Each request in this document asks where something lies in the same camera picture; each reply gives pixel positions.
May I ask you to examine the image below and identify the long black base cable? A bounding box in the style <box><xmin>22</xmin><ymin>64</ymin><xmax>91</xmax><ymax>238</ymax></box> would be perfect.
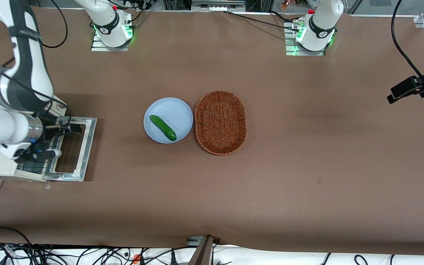
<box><xmin>222</xmin><ymin>10</ymin><xmax>301</xmax><ymax>32</ymax></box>

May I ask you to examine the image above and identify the brown table cover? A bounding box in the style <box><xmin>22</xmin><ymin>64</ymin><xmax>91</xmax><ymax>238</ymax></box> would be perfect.
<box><xmin>0</xmin><ymin>4</ymin><xmax>424</xmax><ymax>255</ymax></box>

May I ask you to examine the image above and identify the oval brown wicker basket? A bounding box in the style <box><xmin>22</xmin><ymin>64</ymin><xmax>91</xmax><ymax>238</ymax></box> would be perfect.
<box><xmin>195</xmin><ymin>91</ymin><xmax>248</xmax><ymax>156</ymax></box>

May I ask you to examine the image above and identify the metal wire oven rack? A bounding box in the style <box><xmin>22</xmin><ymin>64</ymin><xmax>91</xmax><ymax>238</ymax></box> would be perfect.
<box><xmin>16</xmin><ymin>135</ymin><xmax>57</xmax><ymax>174</ymax></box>

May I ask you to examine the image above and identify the green cucumber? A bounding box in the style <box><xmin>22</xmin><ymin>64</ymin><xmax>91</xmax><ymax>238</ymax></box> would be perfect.
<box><xmin>149</xmin><ymin>115</ymin><xmax>177</xmax><ymax>141</ymax></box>

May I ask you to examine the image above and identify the dark metal camera post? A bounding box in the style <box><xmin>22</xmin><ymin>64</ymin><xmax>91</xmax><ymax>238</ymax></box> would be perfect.
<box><xmin>189</xmin><ymin>236</ymin><xmax>215</xmax><ymax>265</ymax></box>

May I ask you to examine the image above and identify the black arched floor cable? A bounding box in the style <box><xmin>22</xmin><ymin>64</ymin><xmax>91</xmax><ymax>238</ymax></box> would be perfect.
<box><xmin>0</xmin><ymin>226</ymin><xmax>32</xmax><ymax>245</ymax></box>

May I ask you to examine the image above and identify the oven door with metal handle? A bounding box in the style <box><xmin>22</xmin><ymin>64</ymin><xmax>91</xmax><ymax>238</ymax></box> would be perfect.
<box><xmin>44</xmin><ymin>116</ymin><xmax>98</xmax><ymax>182</ymax></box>

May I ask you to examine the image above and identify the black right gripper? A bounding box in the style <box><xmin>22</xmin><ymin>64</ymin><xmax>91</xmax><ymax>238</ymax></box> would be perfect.
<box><xmin>42</xmin><ymin>118</ymin><xmax>82</xmax><ymax>148</ymax></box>

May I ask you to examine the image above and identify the grey metal box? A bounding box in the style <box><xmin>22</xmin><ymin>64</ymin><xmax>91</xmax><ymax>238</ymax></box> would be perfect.
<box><xmin>191</xmin><ymin>0</ymin><xmax>246</xmax><ymax>12</ymax></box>

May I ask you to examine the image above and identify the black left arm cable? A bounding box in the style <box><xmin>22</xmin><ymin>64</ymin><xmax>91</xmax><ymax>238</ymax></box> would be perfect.
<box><xmin>391</xmin><ymin>0</ymin><xmax>424</xmax><ymax>91</ymax></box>

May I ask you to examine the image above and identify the light blue round plate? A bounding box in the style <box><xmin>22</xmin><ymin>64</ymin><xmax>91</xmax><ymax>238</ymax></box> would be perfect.
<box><xmin>144</xmin><ymin>98</ymin><xmax>194</xmax><ymax>144</ymax></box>

